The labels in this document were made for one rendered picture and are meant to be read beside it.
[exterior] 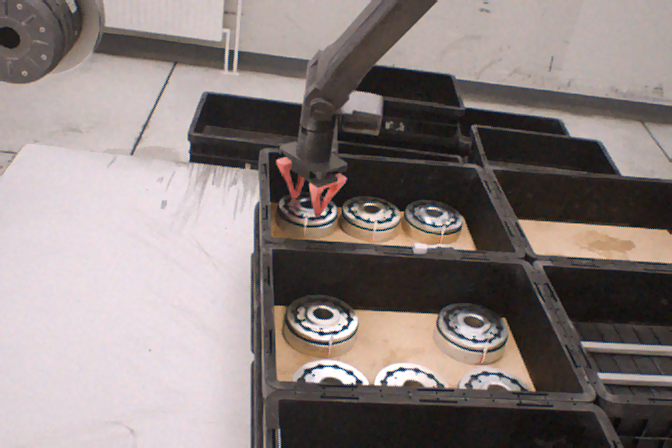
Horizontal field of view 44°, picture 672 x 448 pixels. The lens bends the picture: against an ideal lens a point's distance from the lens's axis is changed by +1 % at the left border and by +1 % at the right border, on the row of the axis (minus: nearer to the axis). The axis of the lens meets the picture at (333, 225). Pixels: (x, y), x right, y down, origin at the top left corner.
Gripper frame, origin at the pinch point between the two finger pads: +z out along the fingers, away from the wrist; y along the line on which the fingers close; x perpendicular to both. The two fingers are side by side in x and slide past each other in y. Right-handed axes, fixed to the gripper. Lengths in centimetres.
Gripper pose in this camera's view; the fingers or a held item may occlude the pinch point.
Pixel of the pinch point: (306, 202)
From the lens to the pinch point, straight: 141.5
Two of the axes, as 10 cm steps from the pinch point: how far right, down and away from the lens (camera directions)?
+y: -6.6, -4.7, 5.8
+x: -7.4, 2.7, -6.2
